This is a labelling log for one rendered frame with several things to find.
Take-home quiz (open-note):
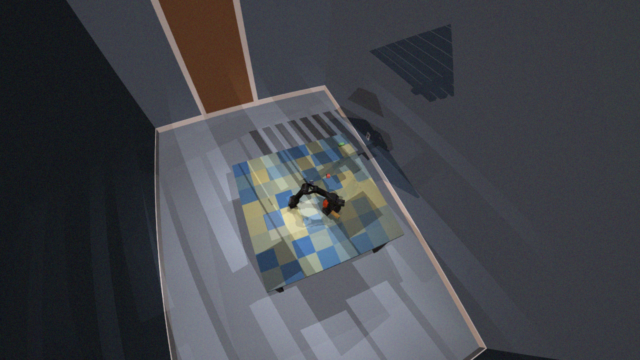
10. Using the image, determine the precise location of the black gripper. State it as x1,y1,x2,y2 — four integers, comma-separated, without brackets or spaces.
322,203,335,216

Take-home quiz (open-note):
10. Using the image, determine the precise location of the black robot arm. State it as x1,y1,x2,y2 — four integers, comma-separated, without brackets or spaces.
288,183,345,213

